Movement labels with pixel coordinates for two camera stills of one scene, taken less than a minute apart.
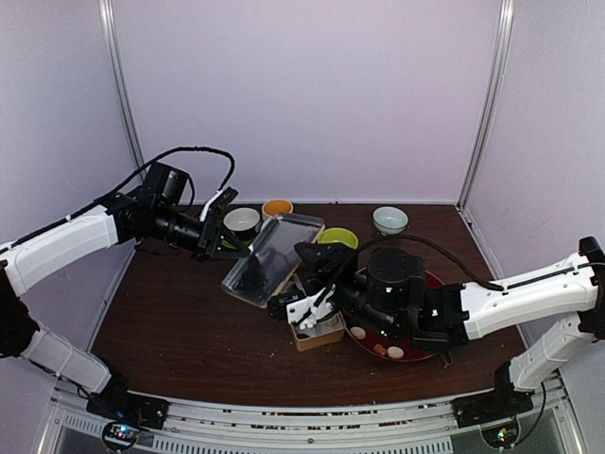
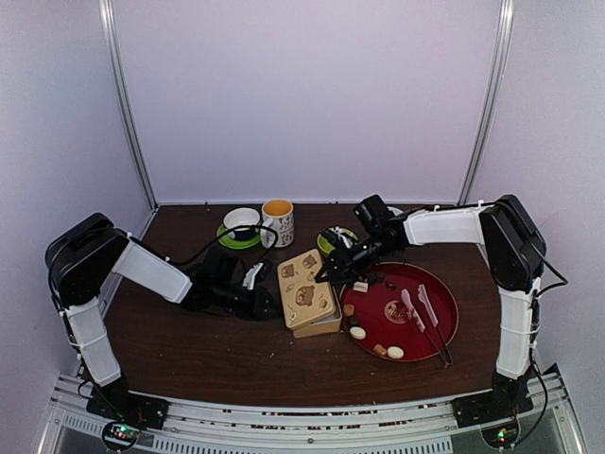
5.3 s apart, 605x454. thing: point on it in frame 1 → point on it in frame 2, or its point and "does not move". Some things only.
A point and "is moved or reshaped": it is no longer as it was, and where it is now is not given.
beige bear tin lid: [267, 267] is moved or reshaped
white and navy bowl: [244, 223] does not move
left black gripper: [211, 238] → [261, 298]
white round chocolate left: [357, 332] does not move
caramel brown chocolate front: [378, 348] does not move
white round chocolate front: [395, 352] does not move
